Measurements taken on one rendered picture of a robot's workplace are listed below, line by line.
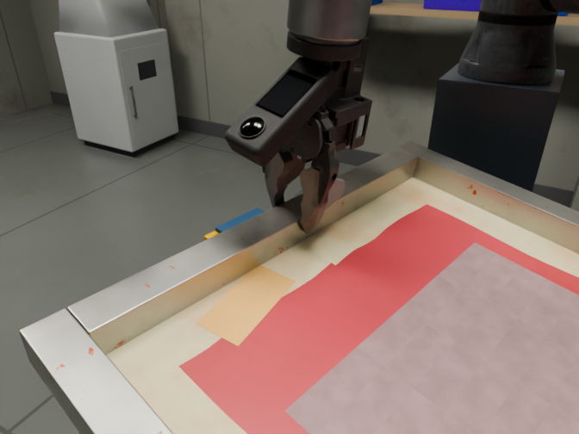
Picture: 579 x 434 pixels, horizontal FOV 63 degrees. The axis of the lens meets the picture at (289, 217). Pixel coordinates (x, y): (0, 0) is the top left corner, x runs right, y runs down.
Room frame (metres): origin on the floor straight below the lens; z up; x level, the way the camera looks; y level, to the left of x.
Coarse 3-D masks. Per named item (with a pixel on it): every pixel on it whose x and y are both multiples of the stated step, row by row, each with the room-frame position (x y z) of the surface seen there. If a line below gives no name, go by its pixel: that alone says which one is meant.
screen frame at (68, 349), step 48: (384, 192) 0.60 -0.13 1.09; (480, 192) 0.58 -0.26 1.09; (528, 192) 0.57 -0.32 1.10; (240, 240) 0.41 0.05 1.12; (288, 240) 0.45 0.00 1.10; (576, 240) 0.49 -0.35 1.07; (144, 288) 0.33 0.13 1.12; (192, 288) 0.35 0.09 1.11; (48, 336) 0.27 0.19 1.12; (96, 336) 0.29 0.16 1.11; (48, 384) 0.25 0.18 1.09; (96, 384) 0.23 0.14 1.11; (96, 432) 0.20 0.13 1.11; (144, 432) 0.20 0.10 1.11
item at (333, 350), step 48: (336, 288) 0.39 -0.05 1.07; (288, 336) 0.32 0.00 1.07; (336, 336) 0.33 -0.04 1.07; (384, 336) 0.33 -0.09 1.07; (432, 336) 0.34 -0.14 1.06; (240, 384) 0.27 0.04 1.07; (288, 384) 0.27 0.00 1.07; (336, 384) 0.28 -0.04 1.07; (384, 384) 0.28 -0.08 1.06; (432, 384) 0.28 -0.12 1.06; (480, 384) 0.29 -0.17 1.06; (288, 432) 0.23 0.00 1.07; (336, 432) 0.23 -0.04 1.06; (384, 432) 0.24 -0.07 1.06; (432, 432) 0.24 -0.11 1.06; (480, 432) 0.24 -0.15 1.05; (528, 432) 0.24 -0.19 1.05; (576, 432) 0.25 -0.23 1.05
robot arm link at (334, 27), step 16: (304, 0) 0.44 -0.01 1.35; (320, 0) 0.44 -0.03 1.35; (336, 0) 0.43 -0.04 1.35; (352, 0) 0.44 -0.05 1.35; (368, 0) 0.45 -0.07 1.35; (288, 16) 0.47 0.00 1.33; (304, 16) 0.44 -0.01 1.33; (320, 16) 0.44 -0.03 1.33; (336, 16) 0.44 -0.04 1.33; (352, 16) 0.44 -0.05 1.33; (368, 16) 0.46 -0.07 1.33; (304, 32) 0.44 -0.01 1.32; (320, 32) 0.44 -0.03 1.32; (336, 32) 0.44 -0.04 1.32; (352, 32) 0.44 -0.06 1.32
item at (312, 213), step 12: (312, 168) 0.45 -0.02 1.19; (300, 180) 0.46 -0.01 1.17; (312, 180) 0.45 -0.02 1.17; (336, 180) 0.48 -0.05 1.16; (312, 192) 0.45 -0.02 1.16; (336, 192) 0.48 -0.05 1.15; (312, 204) 0.45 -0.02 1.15; (324, 204) 0.45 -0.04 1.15; (312, 216) 0.45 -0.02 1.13; (312, 228) 0.46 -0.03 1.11
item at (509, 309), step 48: (384, 240) 0.48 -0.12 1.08; (432, 240) 0.49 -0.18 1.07; (480, 240) 0.50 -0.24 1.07; (384, 288) 0.40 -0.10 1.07; (432, 288) 0.40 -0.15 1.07; (480, 288) 0.41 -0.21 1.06; (528, 288) 0.42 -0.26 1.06; (576, 288) 0.42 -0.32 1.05; (480, 336) 0.34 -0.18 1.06; (528, 336) 0.35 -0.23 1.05; (576, 336) 0.35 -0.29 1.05; (528, 384) 0.29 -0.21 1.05; (576, 384) 0.29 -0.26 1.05
